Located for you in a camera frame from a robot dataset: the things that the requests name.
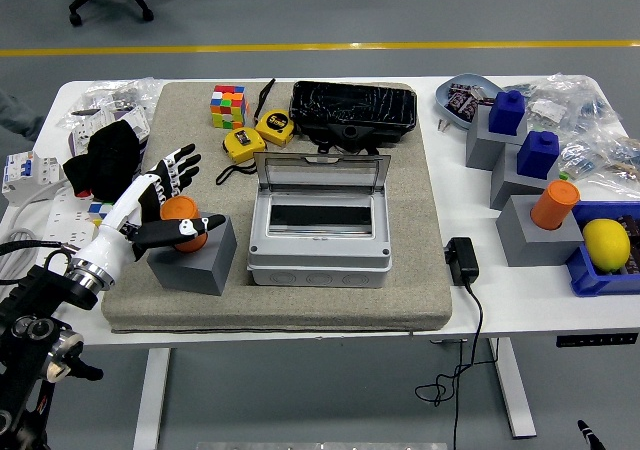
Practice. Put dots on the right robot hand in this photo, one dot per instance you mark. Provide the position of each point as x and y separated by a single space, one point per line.
590 437

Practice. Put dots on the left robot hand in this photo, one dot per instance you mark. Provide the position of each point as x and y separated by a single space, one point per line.
120 210

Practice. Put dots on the orange cylinder battery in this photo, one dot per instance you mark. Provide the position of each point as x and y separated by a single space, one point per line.
177 207
555 205

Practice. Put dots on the grey junction box clear lid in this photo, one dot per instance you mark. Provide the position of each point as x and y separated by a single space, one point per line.
320 265

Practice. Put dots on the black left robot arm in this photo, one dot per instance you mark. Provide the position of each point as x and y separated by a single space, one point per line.
45 285

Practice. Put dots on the colourful puzzle cube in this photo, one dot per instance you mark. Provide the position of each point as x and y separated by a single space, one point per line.
227 107
99 212

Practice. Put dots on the small red object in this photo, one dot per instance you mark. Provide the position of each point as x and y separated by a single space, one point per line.
85 193

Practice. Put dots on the black cloth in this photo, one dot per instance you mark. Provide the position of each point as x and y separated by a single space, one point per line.
105 160

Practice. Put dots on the white power strip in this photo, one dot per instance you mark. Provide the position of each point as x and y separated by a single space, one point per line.
65 215

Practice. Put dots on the white table leg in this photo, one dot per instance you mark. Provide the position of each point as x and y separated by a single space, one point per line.
515 390
152 400

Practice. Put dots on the black table control panel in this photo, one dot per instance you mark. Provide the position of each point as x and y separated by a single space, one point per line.
597 341

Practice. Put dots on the grey holder block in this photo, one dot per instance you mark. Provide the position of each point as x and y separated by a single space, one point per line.
530 245
482 150
510 190
200 270

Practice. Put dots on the white circuit breaker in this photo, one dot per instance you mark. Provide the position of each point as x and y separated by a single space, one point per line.
25 175

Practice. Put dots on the clear bag of parts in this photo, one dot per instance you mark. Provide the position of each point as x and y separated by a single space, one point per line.
605 162
120 92
570 100

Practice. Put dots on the yellow tape measure small label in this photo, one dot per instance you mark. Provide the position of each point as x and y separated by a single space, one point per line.
242 144

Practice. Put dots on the blue storage bin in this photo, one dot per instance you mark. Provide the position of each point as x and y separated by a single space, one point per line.
585 275

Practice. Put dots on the yellow tape measure 5m print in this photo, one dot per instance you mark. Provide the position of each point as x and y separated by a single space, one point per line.
275 125

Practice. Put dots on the yellow lemon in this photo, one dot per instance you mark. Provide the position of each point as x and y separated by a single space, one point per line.
606 245

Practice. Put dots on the black power adapter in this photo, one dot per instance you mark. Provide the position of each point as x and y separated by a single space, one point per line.
462 262

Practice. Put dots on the black bag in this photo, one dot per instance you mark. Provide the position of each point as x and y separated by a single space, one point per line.
350 102

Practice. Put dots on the grey-brown mat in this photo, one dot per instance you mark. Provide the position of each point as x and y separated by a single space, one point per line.
400 195

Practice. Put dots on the blue bottle-shaped block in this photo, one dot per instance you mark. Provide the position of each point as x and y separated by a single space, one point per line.
537 157
507 115

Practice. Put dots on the small metal clip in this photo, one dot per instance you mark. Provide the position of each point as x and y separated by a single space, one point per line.
442 125

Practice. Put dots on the blue-grey dish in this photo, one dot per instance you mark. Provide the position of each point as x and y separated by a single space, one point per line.
445 107

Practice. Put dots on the dark snack packets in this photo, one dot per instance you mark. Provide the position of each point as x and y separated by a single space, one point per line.
462 101

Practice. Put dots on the white wall socket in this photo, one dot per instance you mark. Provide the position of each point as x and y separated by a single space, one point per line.
135 122
82 135

